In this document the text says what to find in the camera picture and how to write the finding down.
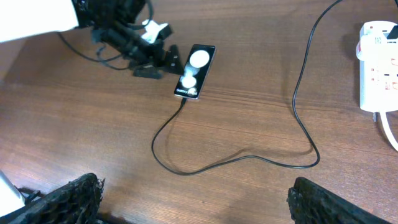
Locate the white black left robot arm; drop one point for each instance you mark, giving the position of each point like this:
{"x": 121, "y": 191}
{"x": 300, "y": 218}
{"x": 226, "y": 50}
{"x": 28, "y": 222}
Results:
{"x": 21, "y": 19}

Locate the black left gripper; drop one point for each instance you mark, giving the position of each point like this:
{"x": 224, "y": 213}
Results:
{"x": 133, "y": 47}

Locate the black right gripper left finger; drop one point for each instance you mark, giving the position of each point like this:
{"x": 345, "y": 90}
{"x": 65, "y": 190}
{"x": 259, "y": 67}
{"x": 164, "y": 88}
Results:
{"x": 78, "y": 202}

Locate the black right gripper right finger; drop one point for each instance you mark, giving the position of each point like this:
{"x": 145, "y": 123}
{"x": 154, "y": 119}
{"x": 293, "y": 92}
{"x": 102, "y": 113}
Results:
{"x": 311, "y": 203}

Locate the black Galaxy smartphone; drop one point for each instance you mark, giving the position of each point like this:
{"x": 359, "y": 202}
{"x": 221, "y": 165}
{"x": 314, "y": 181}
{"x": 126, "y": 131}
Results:
{"x": 195, "y": 72}

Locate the white USB charger adapter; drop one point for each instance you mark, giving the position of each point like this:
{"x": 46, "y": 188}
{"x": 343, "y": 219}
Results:
{"x": 376, "y": 46}

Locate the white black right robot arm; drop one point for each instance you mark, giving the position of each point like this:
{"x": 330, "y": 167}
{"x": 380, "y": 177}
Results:
{"x": 12, "y": 200}

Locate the white power strip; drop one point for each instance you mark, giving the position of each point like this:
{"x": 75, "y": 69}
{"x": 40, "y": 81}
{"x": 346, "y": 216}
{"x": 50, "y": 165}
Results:
{"x": 378, "y": 78}

